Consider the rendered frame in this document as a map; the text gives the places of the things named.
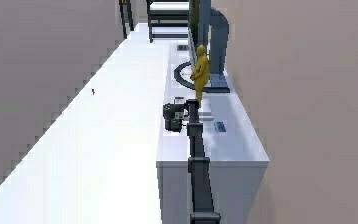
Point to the yellow figure statue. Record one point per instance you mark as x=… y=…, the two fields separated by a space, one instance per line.
x=201 y=71

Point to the small blue card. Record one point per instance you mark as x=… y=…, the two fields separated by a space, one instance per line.
x=219 y=127

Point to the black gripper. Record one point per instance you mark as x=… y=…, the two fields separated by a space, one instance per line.
x=169 y=115

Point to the small pale flat box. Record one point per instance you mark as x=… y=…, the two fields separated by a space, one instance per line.
x=206 y=116

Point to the small dark grey slab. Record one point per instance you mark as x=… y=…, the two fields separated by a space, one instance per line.
x=183 y=48

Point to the white cabinet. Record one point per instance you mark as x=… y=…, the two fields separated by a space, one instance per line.
x=233 y=146

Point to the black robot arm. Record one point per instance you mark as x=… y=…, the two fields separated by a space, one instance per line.
x=197 y=160

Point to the dark grey shelf table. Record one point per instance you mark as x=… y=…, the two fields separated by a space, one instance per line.
x=168 y=18

